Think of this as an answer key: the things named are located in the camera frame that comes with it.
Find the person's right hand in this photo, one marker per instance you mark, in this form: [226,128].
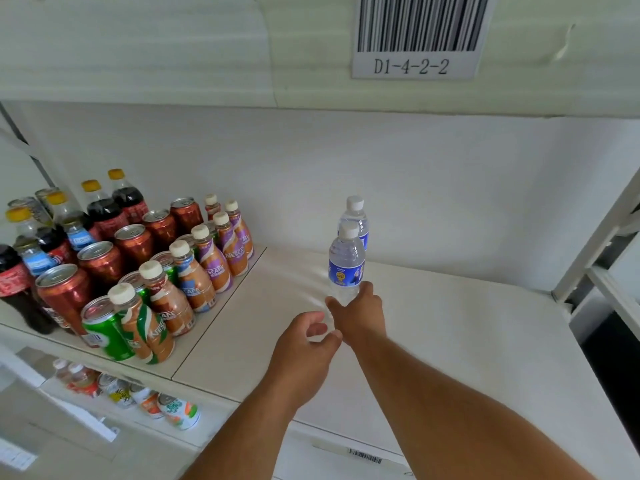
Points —
[361,317]

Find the person's left hand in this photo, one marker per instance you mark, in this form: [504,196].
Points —
[295,359]

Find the person's right thumb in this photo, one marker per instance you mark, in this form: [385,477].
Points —
[334,307]

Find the person's left thumb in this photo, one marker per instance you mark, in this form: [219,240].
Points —
[327,342]

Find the clear water bottle blue label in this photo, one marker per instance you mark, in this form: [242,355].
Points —
[346,267]
[356,219]

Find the person's left forearm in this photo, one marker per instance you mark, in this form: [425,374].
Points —
[240,434]

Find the person's right forearm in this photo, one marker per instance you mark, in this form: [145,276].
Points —
[440,419]

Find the small barcode shelf sticker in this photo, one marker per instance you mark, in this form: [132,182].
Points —
[365,455]

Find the row of brown coffee bottles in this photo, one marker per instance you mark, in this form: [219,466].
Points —
[197,279]

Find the green drink can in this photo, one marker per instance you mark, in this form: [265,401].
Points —
[132,282]
[164,260]
[186,240]
[102,327]

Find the red drink can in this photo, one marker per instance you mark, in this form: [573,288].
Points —
[102,262]
[134,242]
[186,212]
[62,294]
[161,225]

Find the row of colourful drink bottles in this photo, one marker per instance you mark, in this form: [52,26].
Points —
[145,400]

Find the yellow-capped cola bottle red label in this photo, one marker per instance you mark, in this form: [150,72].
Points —
[129,197]
[102,209]

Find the yellow-capped cola bottle blue label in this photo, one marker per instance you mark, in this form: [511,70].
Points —
[31,249]
[75,229]

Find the white barcode label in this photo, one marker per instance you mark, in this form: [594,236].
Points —
[417,39]

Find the large cola bottle red label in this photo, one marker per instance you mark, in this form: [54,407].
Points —
[17,289]

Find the foam-lined white shelf board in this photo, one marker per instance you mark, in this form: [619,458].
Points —
[150,49]

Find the white metal shelf frame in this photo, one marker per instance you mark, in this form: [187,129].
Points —
[600,244]

